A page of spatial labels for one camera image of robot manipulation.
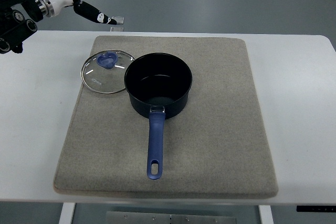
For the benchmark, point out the clear floor plate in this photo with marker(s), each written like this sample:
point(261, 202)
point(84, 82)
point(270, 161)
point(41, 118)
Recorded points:
point(116, 29)
point(117, 20)

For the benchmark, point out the dark pot with blue handle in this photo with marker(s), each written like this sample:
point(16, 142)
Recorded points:
point(158, 85)

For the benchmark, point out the glass pot lid blue knob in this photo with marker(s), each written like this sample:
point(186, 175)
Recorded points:
point(104, 71)

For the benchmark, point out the beige fabric mat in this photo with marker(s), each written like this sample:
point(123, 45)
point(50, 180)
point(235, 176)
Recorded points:
point(215, 148)

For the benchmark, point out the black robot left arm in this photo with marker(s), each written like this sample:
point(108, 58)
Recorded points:
point(18, 22)

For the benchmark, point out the clear floor plate lower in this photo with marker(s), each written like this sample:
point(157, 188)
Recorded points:
point(116, 29)

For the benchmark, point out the white table leg right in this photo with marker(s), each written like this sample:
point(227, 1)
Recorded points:
point(265, 214)

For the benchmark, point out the black table control panel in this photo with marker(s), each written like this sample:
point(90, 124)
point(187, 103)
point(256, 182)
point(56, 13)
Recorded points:
point(318, 208)

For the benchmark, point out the clear floor plate upper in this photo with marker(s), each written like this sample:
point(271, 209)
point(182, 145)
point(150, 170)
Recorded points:
point(117, 20)

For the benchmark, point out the metal base plate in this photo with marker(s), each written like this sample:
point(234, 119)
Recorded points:
point(142, 217)

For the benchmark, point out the white table leg left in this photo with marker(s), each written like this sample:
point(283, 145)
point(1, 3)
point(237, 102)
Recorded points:
point(67, 213)

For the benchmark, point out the white table leg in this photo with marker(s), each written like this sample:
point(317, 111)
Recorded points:
point(67, 213)
point(265, 214)

